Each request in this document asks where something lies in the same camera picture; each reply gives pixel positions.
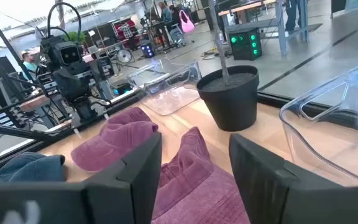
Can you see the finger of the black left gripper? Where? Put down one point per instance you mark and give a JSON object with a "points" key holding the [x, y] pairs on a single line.
{"points": [[47, 83], [106, 67]]}

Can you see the round floor fan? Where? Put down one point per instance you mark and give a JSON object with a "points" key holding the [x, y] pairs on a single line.
{"points": [[124, 56]]}

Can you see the green plant in black pot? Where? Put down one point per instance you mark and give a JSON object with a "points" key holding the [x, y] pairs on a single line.
{"points": [[232, 105]]}

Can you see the clear plastic bin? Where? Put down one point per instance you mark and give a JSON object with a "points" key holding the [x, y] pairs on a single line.
{"points": [[322, 149], [166, 102]]}

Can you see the black computer tower green lights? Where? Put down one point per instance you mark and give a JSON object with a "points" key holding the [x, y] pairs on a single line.
{"points": [[245, 45]]}

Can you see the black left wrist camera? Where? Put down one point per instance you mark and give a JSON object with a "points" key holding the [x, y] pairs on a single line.
{"points": [[70, 54]]}

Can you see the dark blue denim baseball cap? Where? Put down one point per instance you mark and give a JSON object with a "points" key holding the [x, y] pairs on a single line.
{"points": [[30, 169]]}

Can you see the pink bag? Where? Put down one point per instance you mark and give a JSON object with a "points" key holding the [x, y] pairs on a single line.
{"points": [[186, 23]]}

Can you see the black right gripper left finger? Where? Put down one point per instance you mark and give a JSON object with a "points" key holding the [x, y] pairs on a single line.
{"points": [[126, 193]]}

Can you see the wooden workbench with blue legs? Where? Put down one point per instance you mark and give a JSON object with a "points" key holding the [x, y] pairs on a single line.
{"points": [[280, 28]]}

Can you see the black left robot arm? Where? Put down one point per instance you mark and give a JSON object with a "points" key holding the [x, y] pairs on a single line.
{"points": [[84, 109]]}

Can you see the red tool cabinet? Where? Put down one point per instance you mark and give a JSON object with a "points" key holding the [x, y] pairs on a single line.
{"points": [[124, 31]]}

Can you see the black aluminium frame rail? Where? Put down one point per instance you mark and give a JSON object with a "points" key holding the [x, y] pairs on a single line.
{"points": [[272, 98], [123, 104]]}

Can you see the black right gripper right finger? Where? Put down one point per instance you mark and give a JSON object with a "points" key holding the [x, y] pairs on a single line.
{"points": [[259, 186]]}

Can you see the black computer tower blue lights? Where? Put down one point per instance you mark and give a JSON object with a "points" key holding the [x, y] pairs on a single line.
{"points": [[148, 50]]}

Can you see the person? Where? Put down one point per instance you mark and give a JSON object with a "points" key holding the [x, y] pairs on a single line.
{"points": [[28, 65], [176, 26], [292, 15], [166, 14]]}

